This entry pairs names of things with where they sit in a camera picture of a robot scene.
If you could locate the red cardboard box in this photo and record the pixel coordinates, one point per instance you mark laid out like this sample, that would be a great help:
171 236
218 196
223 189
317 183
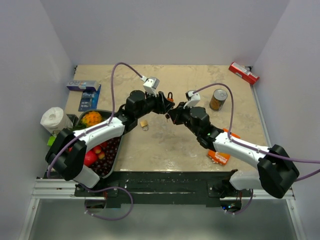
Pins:
243 73

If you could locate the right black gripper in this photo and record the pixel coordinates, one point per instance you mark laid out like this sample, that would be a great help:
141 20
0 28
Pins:
176 113

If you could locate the green box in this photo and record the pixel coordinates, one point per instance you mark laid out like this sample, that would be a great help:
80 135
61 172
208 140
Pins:
51 140

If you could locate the blue blister pack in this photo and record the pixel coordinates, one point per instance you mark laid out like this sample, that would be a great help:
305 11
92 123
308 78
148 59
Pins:
89 100

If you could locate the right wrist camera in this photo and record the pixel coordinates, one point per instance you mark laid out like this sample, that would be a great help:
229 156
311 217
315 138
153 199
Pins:
192 99

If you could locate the brass padlock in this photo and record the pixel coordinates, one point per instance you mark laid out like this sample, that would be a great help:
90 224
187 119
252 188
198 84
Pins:
144 125

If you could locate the purple grapes bunch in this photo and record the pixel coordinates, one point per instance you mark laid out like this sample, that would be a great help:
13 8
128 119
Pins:
104 166

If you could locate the grey fruit tray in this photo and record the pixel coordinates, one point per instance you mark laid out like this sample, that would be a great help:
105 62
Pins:
105 114

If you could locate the red apple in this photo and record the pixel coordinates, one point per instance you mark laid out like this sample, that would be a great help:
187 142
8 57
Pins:
90 158

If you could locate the tin can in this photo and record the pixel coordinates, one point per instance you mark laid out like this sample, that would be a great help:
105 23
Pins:
218 99

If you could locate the blue white box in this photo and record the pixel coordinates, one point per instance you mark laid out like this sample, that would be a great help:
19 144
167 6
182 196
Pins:
83 85

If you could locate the aluminium rail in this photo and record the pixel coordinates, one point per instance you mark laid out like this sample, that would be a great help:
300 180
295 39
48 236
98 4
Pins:
50 189

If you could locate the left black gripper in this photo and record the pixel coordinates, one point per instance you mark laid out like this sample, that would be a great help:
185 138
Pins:
162 104

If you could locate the orange flower pineapple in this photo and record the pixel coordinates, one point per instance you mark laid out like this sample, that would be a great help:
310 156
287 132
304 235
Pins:
90 119

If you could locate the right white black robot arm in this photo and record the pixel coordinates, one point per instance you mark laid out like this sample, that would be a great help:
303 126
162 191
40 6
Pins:
275 174

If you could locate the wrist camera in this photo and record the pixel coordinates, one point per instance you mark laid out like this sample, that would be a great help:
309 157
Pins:
192 99
150 85

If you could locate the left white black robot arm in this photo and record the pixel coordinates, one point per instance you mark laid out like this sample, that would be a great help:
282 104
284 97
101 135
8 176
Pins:
67 153

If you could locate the small peach fruits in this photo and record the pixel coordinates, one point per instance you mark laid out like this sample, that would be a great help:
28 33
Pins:
99 152

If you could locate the orange black padlock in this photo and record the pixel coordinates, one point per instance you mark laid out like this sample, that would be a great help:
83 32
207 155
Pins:
170 97

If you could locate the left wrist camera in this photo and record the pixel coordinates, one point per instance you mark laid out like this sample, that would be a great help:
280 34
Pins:
150 85

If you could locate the paper towel roll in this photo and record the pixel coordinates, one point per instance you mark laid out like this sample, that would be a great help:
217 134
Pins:
55 120

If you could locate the orange blister pack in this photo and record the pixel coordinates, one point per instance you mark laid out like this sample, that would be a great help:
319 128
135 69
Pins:
218 157

